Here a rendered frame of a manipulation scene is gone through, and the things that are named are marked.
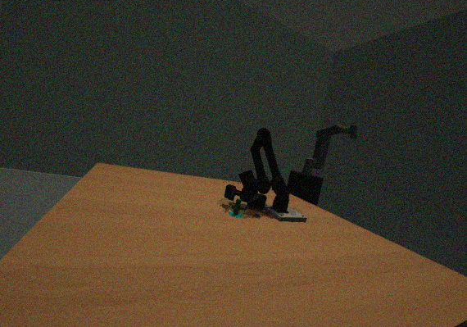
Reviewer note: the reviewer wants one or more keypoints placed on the green rectangular post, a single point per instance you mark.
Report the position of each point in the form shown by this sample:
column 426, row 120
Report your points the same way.
column 237, row 206

